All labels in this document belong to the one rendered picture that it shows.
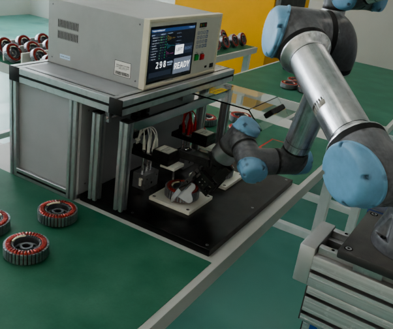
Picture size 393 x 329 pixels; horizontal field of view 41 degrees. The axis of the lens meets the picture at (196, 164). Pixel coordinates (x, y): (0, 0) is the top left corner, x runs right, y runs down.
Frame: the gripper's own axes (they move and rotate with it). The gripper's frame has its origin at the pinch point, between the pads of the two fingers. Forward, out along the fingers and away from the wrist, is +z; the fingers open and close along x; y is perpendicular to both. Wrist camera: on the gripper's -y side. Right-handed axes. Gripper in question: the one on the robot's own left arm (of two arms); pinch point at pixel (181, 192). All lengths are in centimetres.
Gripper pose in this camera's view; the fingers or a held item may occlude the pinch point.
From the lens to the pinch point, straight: 167.8
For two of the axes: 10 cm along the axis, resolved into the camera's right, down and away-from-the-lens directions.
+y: 6.7, 7.2, -1.7
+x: 5.1, -2.8, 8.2
